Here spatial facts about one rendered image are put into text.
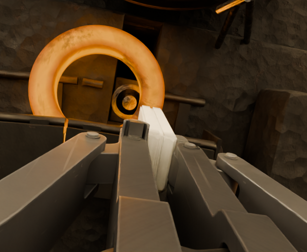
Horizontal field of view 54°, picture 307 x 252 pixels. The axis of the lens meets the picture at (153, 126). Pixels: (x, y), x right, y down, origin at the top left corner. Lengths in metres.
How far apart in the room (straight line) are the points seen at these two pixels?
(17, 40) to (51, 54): 0.08
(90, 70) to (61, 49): 0.06
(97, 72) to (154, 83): 0.10
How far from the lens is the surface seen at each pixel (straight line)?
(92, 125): 0.39
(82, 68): 0.48
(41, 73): 0.43
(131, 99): 0.49
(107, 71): 0.48
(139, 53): 0.44
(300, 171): 0.46
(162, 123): 0.17
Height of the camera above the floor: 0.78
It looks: 8 degrees down
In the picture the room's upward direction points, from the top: 10 degrees clockwise
